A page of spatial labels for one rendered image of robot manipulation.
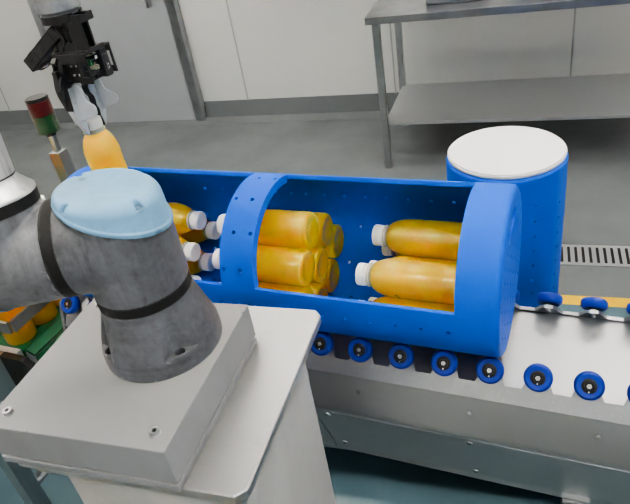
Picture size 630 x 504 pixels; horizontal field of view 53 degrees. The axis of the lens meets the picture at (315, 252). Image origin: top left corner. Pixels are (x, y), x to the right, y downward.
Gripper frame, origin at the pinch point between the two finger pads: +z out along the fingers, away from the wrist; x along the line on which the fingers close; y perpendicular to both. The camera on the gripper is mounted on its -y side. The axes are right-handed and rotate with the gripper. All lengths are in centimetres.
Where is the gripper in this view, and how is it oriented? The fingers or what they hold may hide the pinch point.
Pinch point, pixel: (91, 122)
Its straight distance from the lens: 127.6
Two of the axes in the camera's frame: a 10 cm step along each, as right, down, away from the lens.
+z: 1.5, 8.3, 5.4
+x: 3.7, -5.5, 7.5
